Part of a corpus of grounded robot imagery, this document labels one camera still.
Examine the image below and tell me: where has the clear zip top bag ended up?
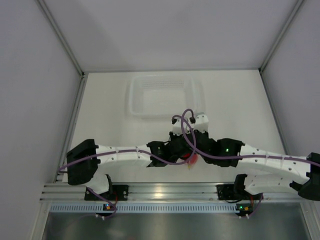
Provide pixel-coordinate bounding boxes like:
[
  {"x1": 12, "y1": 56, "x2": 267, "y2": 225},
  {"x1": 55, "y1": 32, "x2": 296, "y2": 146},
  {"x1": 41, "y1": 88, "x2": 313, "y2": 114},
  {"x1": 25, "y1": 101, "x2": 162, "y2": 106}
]
[{"x1": 186, "y1": 154, "x2": 199, "y2": 170}]

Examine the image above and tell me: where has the red fake apple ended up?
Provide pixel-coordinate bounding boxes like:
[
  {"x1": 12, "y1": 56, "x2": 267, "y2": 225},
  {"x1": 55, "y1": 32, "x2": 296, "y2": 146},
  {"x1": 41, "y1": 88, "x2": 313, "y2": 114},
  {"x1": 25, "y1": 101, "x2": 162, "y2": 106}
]
[{"x1": 182, "y1": 154, "x2": 193, "y2": 163}]

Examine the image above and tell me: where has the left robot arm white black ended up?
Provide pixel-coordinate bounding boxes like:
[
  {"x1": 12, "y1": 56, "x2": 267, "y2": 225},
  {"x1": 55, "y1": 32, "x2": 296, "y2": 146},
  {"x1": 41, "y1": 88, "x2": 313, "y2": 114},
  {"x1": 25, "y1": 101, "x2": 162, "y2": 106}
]
[{"x1": 66, "y1": 136, "x2": 193, "y2": 200}]

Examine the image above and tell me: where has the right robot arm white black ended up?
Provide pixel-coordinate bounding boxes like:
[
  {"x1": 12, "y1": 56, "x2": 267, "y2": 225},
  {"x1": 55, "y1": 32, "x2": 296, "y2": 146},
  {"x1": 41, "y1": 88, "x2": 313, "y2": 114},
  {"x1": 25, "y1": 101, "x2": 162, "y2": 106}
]
[{"x1": 194, "y1": 130, "x2": 320, "y2": 201}]

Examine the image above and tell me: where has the white perforated plastic basket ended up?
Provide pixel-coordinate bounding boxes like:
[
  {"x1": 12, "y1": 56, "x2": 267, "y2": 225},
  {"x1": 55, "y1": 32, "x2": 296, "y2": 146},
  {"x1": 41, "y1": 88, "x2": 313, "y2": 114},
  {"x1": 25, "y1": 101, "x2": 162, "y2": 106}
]
[{"x1": 127, "y1": 74, "x2": 200, "y2": 118}]

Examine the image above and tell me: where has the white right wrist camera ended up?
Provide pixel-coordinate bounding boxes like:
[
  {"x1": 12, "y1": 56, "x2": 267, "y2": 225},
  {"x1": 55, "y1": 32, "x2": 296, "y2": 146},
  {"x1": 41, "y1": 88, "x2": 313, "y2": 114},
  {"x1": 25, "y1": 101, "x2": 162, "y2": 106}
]
[{"x1": 193, "y1": 112, "x2": 209, "y2": 133}]

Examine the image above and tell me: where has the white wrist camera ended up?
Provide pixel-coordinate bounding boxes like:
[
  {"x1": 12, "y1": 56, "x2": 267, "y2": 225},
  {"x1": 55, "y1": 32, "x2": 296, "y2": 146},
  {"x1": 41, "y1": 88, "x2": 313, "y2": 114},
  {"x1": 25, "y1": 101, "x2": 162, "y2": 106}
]
[
  {"x1": 193, "y1": 112, "x2": 209, "y2": 133},
  {"x1": 171, "y1": 117, "x2": 188, "y2": 136}
]

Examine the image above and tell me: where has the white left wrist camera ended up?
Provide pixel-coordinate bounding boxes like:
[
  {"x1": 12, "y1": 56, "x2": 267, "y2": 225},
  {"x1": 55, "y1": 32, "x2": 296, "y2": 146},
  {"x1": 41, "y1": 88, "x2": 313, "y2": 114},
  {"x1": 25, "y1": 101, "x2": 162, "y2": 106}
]
[{"x1": 171, "y1": 117, "x2": 188, "y2": 136}]

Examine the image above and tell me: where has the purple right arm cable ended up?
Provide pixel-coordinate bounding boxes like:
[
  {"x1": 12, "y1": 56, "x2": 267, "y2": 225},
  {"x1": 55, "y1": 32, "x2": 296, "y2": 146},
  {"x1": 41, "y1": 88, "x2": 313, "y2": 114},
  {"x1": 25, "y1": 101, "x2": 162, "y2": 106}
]
[{"x1": 181, "y1": 108, "x2": 320, "y2": 167}]

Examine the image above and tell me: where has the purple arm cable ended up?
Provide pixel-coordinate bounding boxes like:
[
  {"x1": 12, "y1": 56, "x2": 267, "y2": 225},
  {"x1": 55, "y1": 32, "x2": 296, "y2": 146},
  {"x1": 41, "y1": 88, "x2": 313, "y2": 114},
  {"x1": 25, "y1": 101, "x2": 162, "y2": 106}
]
[
  {"x1": 58, "y1": 114, "x2": 197, "y2": 213},
  {"x1": 181, "y1": 108, "x2": 320, "y2": 167}
]

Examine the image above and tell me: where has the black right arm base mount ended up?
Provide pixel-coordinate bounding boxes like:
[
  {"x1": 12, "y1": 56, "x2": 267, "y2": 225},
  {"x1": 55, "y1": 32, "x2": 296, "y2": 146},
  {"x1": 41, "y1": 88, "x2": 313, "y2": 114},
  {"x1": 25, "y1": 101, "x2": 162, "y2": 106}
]
[{"x1": 216, "y1": 184, "x2": 244, "y2": 203}]

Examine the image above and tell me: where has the aluminium mounting rail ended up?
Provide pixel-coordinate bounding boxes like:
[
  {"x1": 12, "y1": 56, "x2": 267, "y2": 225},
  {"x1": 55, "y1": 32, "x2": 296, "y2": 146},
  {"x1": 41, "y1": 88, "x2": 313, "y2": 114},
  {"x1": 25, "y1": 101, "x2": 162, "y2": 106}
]
[{"x1": 39, "y1": 181, "x2": 283, "y2": 202}]

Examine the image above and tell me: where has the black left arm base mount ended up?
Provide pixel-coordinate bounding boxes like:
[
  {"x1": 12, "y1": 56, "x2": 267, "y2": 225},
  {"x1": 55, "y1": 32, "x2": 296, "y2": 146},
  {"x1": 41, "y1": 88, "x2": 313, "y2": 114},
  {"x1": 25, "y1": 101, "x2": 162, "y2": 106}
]
[{"x1": 84, "y1": 184, "x2": 129, "y2": 201}]

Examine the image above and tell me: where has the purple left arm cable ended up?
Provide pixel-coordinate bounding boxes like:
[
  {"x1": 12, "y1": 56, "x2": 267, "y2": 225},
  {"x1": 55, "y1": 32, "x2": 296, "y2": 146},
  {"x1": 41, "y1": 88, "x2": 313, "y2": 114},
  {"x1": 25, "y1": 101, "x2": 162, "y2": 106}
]
[{"x1": 58, "y1": 114, "x2": 197, "y2": 213}]

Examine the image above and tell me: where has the white slotted cable duct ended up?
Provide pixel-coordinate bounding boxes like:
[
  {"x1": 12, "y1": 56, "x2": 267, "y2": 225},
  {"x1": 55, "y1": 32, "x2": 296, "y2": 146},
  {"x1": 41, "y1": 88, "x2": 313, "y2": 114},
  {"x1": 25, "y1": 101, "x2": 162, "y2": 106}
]
[{"x1": 49, "y1": 202, "x2": 240, "y2": 214}]

